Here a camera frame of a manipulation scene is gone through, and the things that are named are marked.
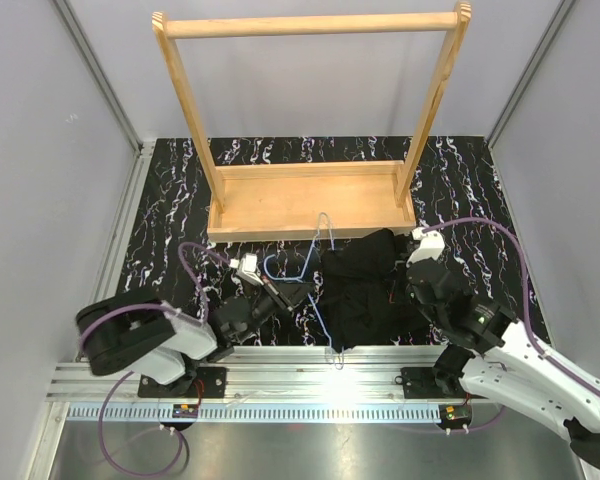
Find light blue wire hanger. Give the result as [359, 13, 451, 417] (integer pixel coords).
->
[262, 211, 349, 371]

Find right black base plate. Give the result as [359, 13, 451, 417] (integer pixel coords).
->
[393, 367, 484, 400]

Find black trousers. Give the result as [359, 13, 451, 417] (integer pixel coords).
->
[318, 229, 429, 352]

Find aluminium frame post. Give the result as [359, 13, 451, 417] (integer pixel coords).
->
[486, 0, 579, 149]
[50, 0, 144, 156]

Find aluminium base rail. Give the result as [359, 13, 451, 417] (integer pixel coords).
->
[44, 347, 590, 404]

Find slotted grey cable duct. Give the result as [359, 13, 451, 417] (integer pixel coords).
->
[67, 403, 474, 423]

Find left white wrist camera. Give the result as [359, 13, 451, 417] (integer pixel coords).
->
[229, 253, 263, 286]

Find wooden clothes rack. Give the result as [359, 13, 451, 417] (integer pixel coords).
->
[151, 1, 473, 245]

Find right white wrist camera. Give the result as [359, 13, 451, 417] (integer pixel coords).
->
[407, 227, 446, 264]

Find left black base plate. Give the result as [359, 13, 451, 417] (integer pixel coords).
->
[137, 367, 227, 399]

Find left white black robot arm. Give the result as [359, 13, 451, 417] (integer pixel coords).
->
[75, 280, 312, 397]

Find right aluminium frame post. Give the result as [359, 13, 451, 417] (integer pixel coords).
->
[486, 0, 579, 149]

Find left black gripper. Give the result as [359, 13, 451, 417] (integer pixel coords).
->
[235, 271, 314, 342]

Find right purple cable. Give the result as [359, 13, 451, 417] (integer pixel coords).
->
[422, 216, 600, 434]

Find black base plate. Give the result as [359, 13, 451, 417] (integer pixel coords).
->
[393, 367, 484, 400]
[137, 367, 227, 399]

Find purple cable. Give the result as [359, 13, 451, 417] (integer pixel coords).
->
[422, 216, 600, 434]
[78, 242, 239, 475]

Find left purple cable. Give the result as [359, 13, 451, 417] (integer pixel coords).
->
[78, 242, 239, 475]

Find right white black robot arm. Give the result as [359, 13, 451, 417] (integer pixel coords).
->
[406, 259, 600, 470]

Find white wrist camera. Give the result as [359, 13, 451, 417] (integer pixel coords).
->
[407, 227, 446, 264]
[229, 253, 263, 286]

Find left aluminium frame post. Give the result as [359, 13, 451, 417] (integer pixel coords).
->
[50, 0, 144, 156]

